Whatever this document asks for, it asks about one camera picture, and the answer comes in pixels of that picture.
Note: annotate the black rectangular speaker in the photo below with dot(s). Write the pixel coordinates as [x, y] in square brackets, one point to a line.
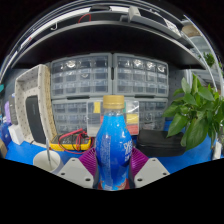
[35, 120]

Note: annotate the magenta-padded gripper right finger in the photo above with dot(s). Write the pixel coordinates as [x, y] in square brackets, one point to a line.
[150, 171]

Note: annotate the grey small-parts drawer cabinet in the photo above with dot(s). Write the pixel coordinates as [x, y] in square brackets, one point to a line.
[140, 76]
[81, 76]
[151, 115]
[70, 116]

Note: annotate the yellow multimeter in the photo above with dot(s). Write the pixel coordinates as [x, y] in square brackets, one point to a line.
[55, 145]

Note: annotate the dark grey flat box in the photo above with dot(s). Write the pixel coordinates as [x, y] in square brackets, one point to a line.
[12, 110]

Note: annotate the blue drink bottle gold cap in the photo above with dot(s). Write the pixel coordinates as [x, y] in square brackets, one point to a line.
[112, 146]

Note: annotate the small white box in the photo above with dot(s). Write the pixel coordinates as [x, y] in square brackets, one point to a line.
[16, 135]

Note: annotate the clear organizer box coloured parts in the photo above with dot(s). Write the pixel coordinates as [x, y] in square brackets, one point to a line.
[132, 116]

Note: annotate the white paper cup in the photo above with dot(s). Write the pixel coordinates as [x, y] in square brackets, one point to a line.
[41, 161]

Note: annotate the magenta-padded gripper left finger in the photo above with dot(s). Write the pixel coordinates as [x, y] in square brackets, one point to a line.
[76, 171]

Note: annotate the green potted plant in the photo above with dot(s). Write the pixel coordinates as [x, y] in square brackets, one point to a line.
[195, 113]

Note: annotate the black overhead workbench shelf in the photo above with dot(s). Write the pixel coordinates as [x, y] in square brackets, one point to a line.
[100, 36]

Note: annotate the black zip case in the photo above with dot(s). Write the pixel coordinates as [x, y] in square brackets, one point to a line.
[156, 143]

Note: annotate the blue printed box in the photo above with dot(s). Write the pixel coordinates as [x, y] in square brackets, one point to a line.
[5, 133]

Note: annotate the white shelf unit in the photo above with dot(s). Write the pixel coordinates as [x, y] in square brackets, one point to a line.
[203, 46]

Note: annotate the white pegboard tray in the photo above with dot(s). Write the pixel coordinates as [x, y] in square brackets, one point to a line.
[31, 83]

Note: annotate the white power adapter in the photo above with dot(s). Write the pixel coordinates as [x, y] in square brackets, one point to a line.
[217, 150]

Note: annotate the grey stirring stick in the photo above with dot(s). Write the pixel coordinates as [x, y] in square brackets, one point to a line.
[48, 153]

